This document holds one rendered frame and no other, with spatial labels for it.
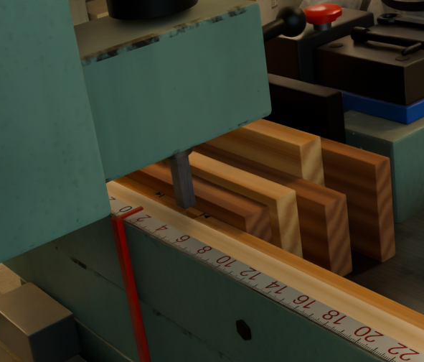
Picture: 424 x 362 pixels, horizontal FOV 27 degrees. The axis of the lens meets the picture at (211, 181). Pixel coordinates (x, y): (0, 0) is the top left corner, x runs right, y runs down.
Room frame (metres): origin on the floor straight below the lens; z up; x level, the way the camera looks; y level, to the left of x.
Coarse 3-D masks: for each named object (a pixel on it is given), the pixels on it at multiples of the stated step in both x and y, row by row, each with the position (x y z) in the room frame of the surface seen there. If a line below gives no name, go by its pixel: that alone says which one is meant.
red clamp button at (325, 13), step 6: (312, 6) 0.64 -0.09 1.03; (318, 6) 0.64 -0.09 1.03; (324, 6) 0.64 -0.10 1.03; (330, 6) 0.63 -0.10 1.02; (336, 6) 0.63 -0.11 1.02; (306, 12) 0.63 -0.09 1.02; (312, 12) 0.63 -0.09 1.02; (318, 12) 0.63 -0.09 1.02; (324, 12) 0.63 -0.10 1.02; (330, 12) 0.63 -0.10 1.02; (336, 12) 0.63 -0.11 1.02; (306, 18) 0.63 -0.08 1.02; (312, 18) 0.63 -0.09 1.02; (318, 18) 0.62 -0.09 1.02; (324, 18) 0.62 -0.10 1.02; (330, 18) 0.62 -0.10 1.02
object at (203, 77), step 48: (240, 0) 0.51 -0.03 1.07; (96, 48) 0.45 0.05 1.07; (144, 48) 0.46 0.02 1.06; (192, 48) 0.47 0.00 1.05; (240, 48) 0.49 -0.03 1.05; (96, 96) 0.44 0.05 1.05; (144, 96) 0.45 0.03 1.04; (192, 96) 0.47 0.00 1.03; (240, 96) 0.49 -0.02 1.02; (144, 144) 0.45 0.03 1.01; (192, 144) 0.47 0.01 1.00
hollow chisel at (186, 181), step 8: (176, 160) 0.50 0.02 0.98; (184, 160) 0.50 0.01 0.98; (176, 168) 0.50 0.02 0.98; (184, 168) 0.50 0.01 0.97; (176, 176) 0.50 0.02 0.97; (184, 176) 0.50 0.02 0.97; (176, 184) 0.50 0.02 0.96; (184, 184) 0.50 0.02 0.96; (192, 184) 0.50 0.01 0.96; (176, 192) 0.50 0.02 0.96; (184, 192) 0.50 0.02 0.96; (192, 192) 0.50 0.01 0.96; (176, 200) 0.50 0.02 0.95; (184, 200) 0.50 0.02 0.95; (192, 200) 0.50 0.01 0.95; (184, 208) 0.50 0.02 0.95
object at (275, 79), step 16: (272, 80) 0.58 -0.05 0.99; (288, 80) 0.57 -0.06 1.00; (272, 96) 0.57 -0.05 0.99; (288, 96) 0.56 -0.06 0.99; (304, 96) 0.55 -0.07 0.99; (320, 96) 0.53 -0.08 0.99; (336, 96) 0.54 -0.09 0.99; (272, 112) 0.58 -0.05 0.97; (288, 112) 0.56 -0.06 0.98; (304, 112) 0.55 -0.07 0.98; (320, 112) 0.54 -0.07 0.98; (336, 112) 0.53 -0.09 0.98; (304, 128) 0.55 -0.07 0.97; (320, 128) 0.54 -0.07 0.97; (336, 128) 0.53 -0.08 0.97
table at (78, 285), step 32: (416, 224) 0.52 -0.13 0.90; (32, 256) 0.61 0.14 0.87; (64, 256) 0.56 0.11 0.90; (352, 256) 0.49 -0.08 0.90; (416, 256) 0.48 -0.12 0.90; (64, 288) 0.57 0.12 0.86; (96, 288) 0.53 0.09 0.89; (384, 288) 0.45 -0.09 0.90; (416, 288) 0.45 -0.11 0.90; (96, 320) 0.54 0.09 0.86; (128, 320) 0.50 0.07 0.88; (160, 320) 0.46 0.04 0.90; (128, 352) 0.50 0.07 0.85; (160, 352) 0.47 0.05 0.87; (192, 352) 0.44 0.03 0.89
